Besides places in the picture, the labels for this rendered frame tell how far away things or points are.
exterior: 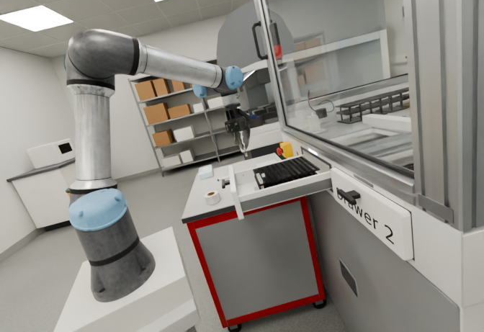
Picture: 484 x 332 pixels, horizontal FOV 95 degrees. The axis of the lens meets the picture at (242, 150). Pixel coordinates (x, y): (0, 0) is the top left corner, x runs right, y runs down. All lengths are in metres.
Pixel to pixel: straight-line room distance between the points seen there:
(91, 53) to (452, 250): 0.80
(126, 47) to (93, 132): 0.25
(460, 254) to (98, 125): 0.82
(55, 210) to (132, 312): 3.64
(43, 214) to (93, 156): 3.64
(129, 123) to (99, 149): 4.67
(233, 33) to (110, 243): 1.40
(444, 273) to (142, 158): 5.27
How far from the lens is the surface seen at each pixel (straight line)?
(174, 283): 0.64
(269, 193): 0.77
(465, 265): 0.52
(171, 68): 0.70
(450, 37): 0.40
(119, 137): 5.52
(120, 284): 0.66
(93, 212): 0.61
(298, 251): 1.23
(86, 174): 0.74
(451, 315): 0.60
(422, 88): 0.43
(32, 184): 4.24
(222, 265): 1.21
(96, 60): 0.66
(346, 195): 0.62
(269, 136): 1.67
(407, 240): 0.57
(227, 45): 1.65
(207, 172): 1.44
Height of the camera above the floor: 1.21
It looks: 14 degrees down
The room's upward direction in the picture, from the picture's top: 14 degrees counter-clockwise
